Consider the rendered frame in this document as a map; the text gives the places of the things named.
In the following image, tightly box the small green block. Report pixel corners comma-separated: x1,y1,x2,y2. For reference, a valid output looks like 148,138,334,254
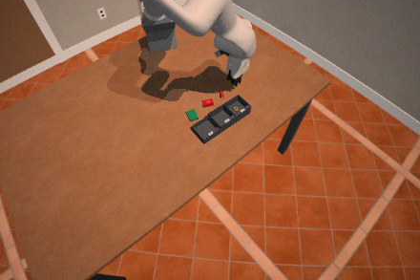
186,109,199,121

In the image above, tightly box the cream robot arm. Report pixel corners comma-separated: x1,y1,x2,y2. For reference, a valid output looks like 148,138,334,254
141,0,257,59

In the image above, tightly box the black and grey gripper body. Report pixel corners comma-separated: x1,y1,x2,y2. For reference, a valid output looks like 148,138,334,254
226,56,250,79

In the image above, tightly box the dark grey three-compartment bin rack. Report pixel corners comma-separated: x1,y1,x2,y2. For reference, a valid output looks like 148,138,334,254
192,96,251,144

